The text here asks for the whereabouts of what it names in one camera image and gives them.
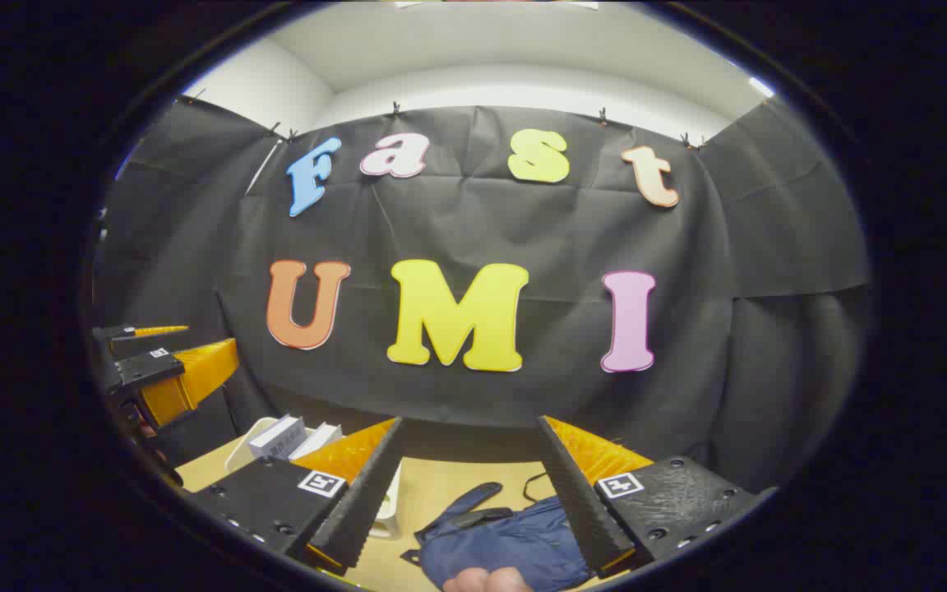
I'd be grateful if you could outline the white book with plain cover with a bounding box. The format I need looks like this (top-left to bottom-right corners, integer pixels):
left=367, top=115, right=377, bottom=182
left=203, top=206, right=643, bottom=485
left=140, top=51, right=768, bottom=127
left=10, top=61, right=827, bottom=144
left=289, top=422, right=344, bottom=461

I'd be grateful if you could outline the black backdrop cloth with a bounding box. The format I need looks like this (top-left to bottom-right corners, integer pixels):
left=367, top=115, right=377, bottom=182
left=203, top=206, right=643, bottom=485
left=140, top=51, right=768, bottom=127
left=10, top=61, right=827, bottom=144
left=91, top=97, right=873, bottom=494

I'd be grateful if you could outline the white book with large print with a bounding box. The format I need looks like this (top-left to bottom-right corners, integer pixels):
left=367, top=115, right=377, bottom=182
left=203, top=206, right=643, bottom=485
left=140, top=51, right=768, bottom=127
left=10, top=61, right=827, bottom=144
left=247, top=414, right=307, bottom=460

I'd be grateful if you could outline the white bookshelf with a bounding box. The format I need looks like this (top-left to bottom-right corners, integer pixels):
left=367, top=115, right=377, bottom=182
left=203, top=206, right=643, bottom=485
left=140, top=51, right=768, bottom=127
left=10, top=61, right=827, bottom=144
left=225, top=415, right=403, bottom=540

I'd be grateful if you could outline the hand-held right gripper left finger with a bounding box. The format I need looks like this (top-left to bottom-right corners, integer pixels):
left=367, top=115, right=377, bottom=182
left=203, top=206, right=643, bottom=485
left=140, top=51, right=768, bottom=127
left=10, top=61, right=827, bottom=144
left=184, top=416, right=406, bottom=576

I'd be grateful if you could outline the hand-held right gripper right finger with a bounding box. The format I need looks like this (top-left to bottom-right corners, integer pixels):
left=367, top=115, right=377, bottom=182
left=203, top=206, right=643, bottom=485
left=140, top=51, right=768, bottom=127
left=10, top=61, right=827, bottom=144
left=536, top=414, right=778, bottom=578

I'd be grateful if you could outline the blue schoolbag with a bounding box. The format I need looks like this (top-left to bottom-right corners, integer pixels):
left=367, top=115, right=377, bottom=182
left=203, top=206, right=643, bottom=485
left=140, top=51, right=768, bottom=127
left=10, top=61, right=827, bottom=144
left=401, top=473, right=599, bottom=592

